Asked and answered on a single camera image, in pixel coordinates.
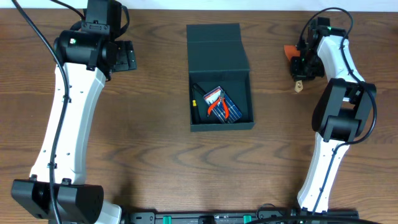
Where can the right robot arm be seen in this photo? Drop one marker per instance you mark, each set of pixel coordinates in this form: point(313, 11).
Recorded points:
point(342, 110)

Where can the orange scraper wooden handle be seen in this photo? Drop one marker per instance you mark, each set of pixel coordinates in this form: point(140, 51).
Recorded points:
point(291, 52)

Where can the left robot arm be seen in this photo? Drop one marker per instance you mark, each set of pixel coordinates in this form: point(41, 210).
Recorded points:
point(86, 56)

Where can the black yellow screwdriver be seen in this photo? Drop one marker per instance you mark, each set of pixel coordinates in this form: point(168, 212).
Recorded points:
point(196, 89)

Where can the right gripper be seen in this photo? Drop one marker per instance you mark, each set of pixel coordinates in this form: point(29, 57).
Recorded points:
point(296, 74)

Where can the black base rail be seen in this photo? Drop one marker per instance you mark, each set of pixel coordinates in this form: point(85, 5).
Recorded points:
point(208, 217)

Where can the blue drill bit case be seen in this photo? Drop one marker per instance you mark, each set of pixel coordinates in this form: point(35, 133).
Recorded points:
point(220, 105)

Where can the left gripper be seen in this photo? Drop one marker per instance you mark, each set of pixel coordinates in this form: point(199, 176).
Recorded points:
point(125, 56)

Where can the black gift box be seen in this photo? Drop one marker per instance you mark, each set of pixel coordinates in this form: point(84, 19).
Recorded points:
point(216, 57)

